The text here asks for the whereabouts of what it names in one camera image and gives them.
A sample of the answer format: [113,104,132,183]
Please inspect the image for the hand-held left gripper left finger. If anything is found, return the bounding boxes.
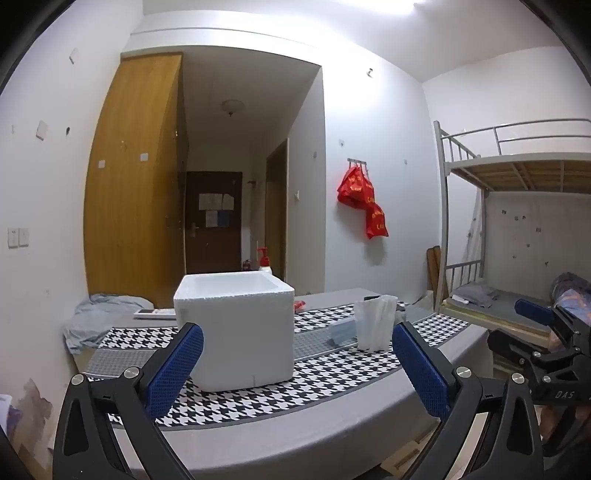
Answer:
[52,322,205,480]

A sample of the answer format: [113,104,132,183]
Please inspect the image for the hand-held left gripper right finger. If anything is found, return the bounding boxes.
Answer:
[392,320,546,480]

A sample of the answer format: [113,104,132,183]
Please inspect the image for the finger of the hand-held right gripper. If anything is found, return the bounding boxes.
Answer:
[514,298,591,352]
[488,328,562,370]

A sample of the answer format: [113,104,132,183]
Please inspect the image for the white foam box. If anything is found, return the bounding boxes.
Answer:
[174,271,295,393]

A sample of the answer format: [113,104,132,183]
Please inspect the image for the blue face mask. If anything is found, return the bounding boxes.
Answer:
[329,320,358,346]

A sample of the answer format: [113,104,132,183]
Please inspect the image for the patterned blanket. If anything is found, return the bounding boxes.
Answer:
[551,272,591,324]

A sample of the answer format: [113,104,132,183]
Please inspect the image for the grey cloth on bed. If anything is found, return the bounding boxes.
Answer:
[455,282,502,308]

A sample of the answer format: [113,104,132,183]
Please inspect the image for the grey cloth pile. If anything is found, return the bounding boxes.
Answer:
[63,293,154,355]

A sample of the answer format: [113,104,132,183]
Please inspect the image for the grey houndstooth tablecloth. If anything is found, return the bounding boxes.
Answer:
[83,287,492,480]

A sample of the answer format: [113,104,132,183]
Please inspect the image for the wooden boards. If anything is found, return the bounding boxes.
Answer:
[426,247,443,291]

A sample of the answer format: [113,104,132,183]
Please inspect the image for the white hanging cloth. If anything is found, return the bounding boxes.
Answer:
[464,189,485,282]

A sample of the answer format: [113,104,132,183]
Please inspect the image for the dark brown door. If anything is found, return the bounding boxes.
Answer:
[185,172,243,274]

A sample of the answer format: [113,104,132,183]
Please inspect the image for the grey metal bunk bed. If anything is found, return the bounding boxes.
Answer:
[433,119,591,333]

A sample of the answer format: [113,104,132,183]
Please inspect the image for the red plastic bag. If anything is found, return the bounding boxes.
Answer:
[365,200,389,240]
[337,166,375,208]

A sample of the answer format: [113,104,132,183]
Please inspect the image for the wooden wardrobe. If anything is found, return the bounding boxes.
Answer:
[83,53,190,309]

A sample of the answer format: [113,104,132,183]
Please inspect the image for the wooden side door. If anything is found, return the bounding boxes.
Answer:
[265,138,289,282]

